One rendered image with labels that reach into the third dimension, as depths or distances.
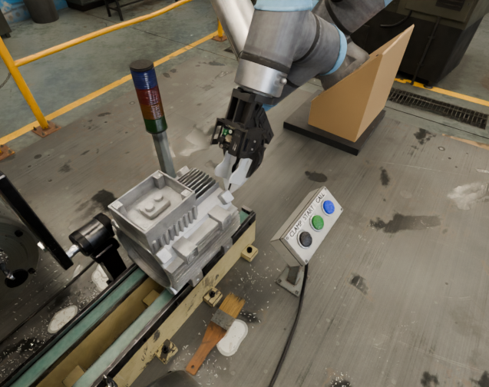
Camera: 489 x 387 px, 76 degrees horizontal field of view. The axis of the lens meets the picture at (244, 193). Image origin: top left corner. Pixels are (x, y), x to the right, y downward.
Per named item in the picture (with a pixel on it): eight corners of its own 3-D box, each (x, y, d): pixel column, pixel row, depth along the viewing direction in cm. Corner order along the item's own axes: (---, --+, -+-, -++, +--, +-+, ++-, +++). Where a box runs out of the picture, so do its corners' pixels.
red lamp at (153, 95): (149, 107, 82) (144, 92, 78) (133, 100, 84) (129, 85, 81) (165, 98, 85) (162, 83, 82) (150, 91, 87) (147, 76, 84)
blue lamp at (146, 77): (144, 92, 78) (140, 74, 75) (129, 85, 81) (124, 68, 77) (162, 83, 82) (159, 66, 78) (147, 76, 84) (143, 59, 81)
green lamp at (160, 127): (156, 136, 88) (152, 122, 85) (141, 128, 91) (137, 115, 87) (171, 126, 91) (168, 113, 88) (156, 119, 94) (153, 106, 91)
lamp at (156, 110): (152, 122, 85) (149, 107, 82) (137, 115, 87) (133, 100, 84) (168, 113, 88) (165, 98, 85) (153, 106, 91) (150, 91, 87)
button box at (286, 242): (290, 268, 63) (307, 266, 58) (268, 242, 62) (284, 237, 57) (328, 214, 72) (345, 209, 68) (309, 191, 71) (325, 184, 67)
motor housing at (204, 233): (183, 307, 66) (167, 259, 52) (126, 259, 74) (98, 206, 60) (241, 243, 77) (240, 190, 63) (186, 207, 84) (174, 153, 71)
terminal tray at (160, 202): (155, 258, 56) (146, 235, 51) (117, 229, 61) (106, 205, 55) (200, 216, 63) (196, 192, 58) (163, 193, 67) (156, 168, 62)
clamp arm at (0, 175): (63, 273, 63) (-13, 184, 44) (54, 266, 64) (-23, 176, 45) (78, 261, 65) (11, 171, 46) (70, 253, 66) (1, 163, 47)
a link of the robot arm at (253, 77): (255, 64, 62) (298, 77, 58) (248, 88, 64) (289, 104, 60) (230, 54, 54) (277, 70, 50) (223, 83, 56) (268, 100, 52)
